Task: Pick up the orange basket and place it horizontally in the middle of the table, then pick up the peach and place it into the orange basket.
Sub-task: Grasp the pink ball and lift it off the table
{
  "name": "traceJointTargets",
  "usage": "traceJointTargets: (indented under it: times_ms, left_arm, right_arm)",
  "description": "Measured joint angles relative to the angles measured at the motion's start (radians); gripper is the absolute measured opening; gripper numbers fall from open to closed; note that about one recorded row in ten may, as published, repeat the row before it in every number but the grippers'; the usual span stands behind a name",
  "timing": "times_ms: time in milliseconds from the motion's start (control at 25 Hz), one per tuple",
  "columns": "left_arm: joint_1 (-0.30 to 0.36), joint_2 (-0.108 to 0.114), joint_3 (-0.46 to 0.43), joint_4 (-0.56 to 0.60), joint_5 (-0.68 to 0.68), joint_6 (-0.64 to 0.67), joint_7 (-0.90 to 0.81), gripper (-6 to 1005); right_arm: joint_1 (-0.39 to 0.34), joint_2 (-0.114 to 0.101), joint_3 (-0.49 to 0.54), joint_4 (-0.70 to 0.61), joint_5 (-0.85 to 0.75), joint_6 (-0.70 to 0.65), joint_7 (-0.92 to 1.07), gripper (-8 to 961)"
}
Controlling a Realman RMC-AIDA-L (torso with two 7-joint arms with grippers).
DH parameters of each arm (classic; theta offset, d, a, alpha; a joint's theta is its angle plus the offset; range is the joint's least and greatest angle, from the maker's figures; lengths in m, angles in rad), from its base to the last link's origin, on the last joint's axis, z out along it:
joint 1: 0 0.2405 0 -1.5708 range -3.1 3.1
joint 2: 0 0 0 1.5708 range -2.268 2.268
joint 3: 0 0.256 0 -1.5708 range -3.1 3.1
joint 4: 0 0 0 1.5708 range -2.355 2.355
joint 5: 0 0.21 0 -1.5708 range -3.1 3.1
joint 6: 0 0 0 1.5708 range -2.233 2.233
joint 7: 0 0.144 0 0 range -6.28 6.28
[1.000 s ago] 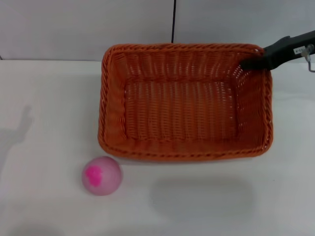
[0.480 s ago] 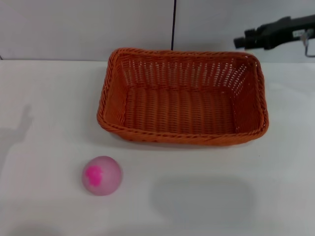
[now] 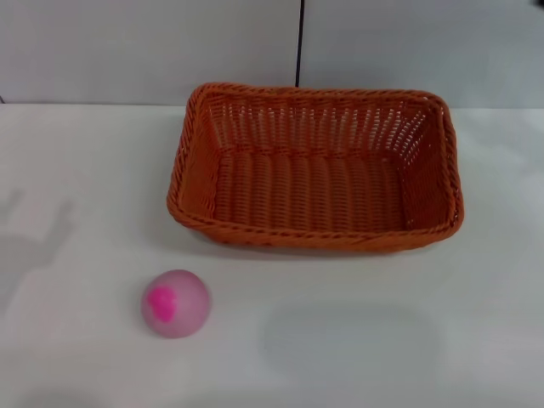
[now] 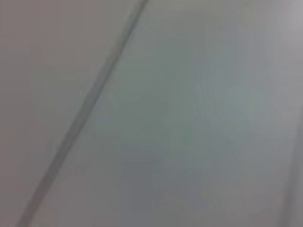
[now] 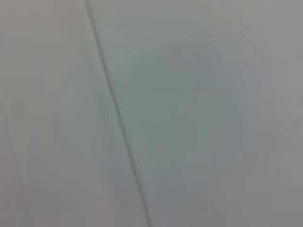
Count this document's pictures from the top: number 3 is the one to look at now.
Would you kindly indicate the black vertical wall strip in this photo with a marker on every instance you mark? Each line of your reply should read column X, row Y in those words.
column 300, row 42

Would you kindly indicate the orange woven plastic basket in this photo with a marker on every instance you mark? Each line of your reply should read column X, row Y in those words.
column 310, row 191

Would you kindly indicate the pink translucent ball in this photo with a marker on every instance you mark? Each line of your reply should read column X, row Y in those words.
column 187, row 314

